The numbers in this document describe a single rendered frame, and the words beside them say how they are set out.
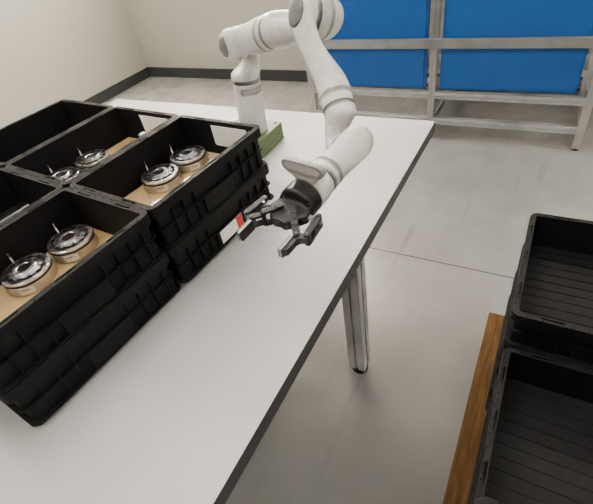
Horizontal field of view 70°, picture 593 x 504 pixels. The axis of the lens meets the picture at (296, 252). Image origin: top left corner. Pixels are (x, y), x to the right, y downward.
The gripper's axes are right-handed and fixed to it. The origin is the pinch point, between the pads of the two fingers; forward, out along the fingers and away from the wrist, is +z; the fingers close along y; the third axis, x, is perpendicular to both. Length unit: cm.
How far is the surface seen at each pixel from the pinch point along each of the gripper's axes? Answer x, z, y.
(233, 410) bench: -20.0, 22.1, -5.1
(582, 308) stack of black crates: -46, -49, -53
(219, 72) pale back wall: -125, -255, 292
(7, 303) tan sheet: -8, 32, 45
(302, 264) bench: -24.1, -14.7, 5.6
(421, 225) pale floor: -105, -116, 16
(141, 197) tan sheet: -12, -7, 50
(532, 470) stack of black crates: -53, -8, -54
